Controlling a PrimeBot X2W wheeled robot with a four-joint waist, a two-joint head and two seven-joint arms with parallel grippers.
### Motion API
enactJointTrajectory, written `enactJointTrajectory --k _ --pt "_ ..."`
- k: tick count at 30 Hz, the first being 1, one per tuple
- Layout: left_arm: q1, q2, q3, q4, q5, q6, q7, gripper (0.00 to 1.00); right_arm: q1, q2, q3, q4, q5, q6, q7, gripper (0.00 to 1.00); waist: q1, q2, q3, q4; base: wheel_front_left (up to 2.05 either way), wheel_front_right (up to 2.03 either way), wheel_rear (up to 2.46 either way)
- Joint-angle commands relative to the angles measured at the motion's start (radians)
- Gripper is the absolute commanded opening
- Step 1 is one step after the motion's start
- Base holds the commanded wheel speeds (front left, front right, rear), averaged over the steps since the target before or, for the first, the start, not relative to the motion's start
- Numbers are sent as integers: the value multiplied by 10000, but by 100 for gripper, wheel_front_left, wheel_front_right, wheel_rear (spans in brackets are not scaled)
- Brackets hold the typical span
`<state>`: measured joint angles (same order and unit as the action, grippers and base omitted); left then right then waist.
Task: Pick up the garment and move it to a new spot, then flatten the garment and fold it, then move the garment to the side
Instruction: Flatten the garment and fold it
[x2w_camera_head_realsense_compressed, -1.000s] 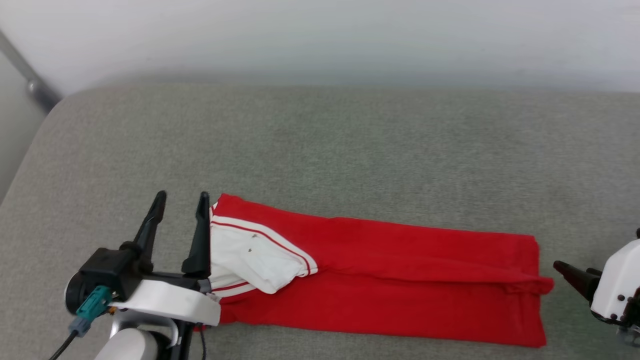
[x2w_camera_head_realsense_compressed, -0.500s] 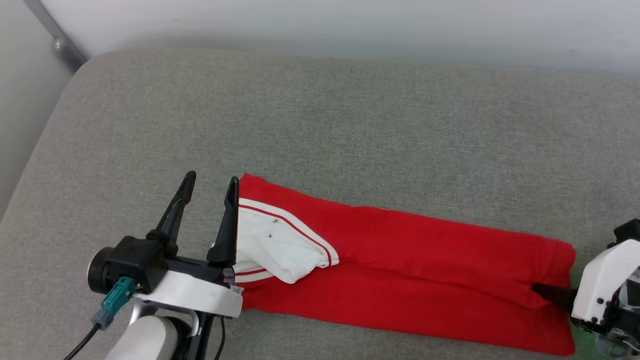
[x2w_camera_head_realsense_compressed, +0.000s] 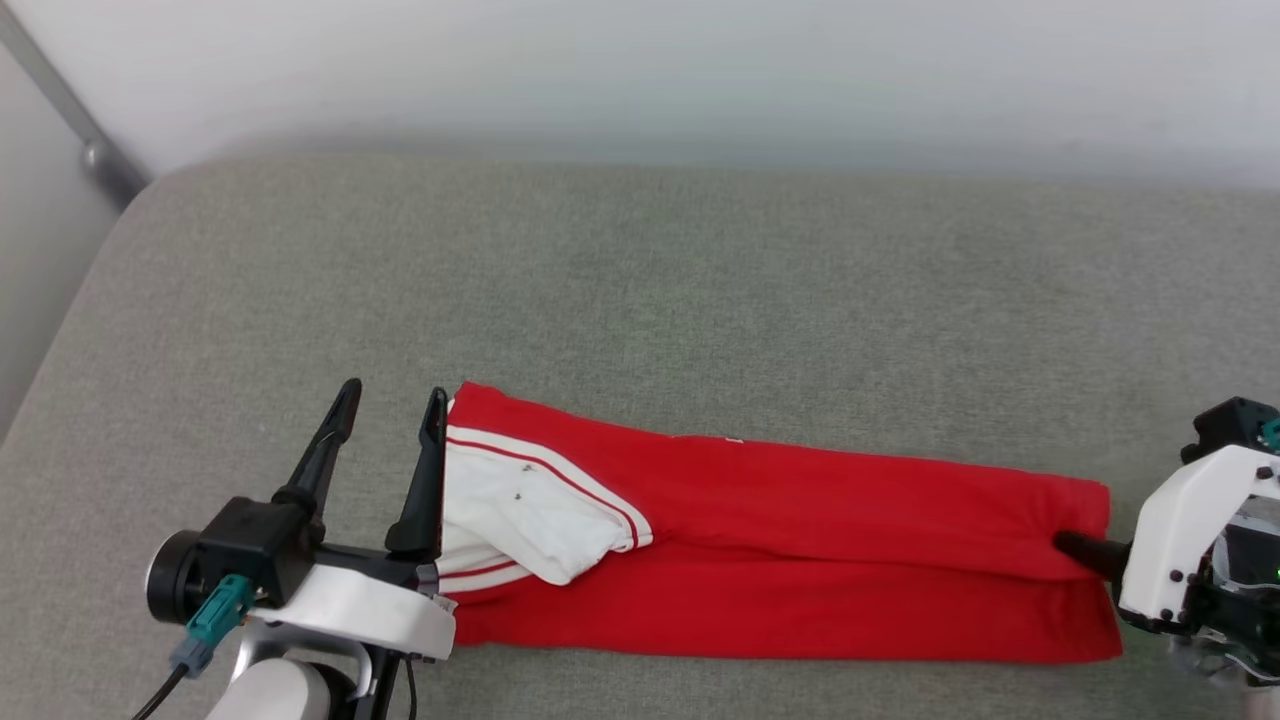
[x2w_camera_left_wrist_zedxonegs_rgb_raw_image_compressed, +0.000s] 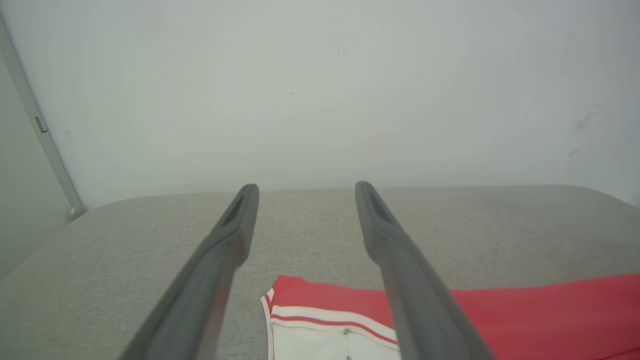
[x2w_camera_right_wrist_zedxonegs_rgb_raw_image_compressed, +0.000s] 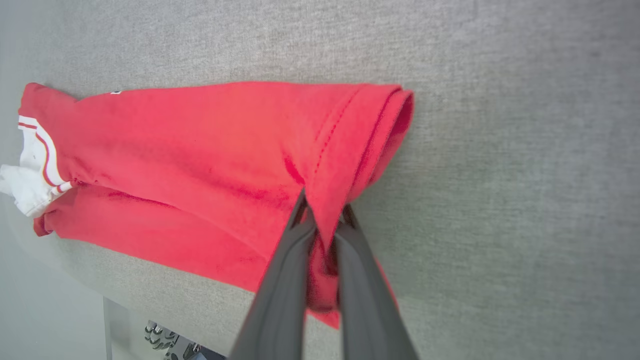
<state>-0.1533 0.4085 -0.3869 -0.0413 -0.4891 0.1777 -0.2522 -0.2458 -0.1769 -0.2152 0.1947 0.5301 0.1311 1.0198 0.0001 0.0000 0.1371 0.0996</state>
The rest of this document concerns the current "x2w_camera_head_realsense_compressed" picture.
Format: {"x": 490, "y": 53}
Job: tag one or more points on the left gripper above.
{"x": 370, "y": 560}

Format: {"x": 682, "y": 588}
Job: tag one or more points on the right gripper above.
{"x": 1235, "y": 600}

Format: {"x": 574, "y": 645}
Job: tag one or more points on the red shirt with white sleeves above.
{"x": 800, "y": 570}

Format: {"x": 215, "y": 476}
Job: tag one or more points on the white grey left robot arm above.
{"x": 275, "y": 695}

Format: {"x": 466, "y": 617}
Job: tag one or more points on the grey fabric sofa cushion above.
{"x": 640, "y": 300}

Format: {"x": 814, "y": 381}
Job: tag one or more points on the white right camera bracket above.
{"x": 1180, "y": 540}

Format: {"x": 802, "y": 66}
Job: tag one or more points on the white camera bracket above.
{"x": 1180, "y": 540}
{"x": 360, "y": 612}

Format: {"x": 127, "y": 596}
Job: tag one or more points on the white left camera bracket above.
{"x": 360, "y": 612}

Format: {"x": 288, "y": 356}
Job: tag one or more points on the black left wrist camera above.
{"x": 235, "y": 550}

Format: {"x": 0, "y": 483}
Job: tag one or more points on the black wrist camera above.
{"x": 1235, "y": 425}
{"x": 235, "y": 550}

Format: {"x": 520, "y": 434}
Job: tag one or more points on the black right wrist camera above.
{"x": 1235, "y": 425}

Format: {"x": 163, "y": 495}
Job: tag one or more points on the teal left camera connector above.
{"x": 212, "y": 618}

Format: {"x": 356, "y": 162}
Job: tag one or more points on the teal camera connector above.
{"x": 212, "y": 618}
{"x": 1272, "y": 432}

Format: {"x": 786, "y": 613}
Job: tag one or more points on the teal right camera connector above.
{"x": 1272, "y": 432}

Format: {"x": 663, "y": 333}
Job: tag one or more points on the grey metal wall pipe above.
{"x": 80, "y": 140}

